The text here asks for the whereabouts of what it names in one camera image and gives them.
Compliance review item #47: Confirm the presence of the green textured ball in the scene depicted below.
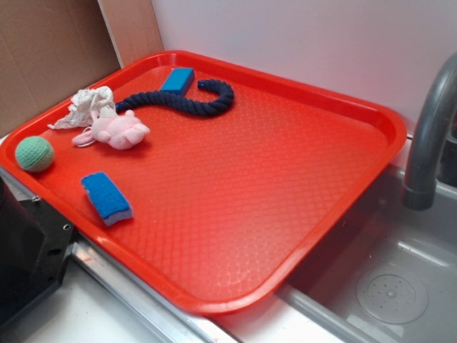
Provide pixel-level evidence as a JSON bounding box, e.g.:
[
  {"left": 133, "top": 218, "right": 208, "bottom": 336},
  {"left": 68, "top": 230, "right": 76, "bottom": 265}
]
[{"left": 15, "top": 136, "right": 54, "bottom": 173}]

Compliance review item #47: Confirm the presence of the crumpled white paper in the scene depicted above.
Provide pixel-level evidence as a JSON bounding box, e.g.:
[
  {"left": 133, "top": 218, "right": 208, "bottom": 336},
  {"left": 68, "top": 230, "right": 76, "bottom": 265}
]
[{"left": 47, "top": 86, "right": 116, "bottom": 129}]

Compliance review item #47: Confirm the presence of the grey plastic sink basin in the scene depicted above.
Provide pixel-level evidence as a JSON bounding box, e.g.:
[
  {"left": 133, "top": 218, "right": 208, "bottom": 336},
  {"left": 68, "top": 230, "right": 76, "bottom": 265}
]
[{"left": 278, "top": 166, "right": 456, "bottom": 342}]

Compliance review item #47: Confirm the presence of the blue scrubbing sponge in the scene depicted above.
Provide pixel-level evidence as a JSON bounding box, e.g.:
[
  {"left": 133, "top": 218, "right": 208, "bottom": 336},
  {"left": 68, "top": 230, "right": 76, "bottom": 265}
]
[{"left": 81, "top": 172, "right": 134, "bottom": 227}]

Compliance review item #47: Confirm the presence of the grey sink faucet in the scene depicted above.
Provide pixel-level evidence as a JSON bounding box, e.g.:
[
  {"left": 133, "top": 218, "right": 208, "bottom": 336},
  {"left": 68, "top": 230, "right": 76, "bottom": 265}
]
[{"left": 402, "top": 54, "right": 456, "bottom": 211}]

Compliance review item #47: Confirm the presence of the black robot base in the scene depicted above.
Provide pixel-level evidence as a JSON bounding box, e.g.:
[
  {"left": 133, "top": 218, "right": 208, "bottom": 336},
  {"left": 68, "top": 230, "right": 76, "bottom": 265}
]
[{"left": 1, "top": 181, "right": 75, "bottom": 329}]

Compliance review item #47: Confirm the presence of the silver metal rail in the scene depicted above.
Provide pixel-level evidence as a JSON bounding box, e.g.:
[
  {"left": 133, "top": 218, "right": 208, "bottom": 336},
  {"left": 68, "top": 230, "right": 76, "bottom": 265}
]
[{"left": 0, "top": 166, "right": 219, "bottom": 343}]

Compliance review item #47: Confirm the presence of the blue rectangular block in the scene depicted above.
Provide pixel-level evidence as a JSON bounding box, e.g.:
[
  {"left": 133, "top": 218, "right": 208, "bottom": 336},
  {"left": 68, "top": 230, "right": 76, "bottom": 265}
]
[{"left": 160, "top": 68, "right": 195, "bottom": 96}]

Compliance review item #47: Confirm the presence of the dark blue twisted rope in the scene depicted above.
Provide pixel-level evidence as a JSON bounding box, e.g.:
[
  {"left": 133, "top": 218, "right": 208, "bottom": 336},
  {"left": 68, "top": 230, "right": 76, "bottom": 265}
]
[{"left": 114, "top": 79, "right": 236, "bottom": 119}]

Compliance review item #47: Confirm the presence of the brown cardboard panel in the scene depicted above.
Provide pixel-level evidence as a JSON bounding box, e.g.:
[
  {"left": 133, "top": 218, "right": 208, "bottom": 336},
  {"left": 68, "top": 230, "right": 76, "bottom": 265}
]
[{"left": 1, "top": 1, "right": 163, "bottom": 136}]

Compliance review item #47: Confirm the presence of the red plastic tray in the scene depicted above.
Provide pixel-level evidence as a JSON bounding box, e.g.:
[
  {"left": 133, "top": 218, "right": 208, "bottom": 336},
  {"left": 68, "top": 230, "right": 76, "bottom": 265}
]
[{"left": 1, "top": 51, "right": 406, "bottom": 315}]

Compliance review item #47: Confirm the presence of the pink plush toy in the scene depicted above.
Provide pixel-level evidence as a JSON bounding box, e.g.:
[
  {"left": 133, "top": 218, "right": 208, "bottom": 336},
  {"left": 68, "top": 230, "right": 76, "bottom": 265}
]
[{"left": 72, "top": 110, "right": 150, "bottom": 150}]

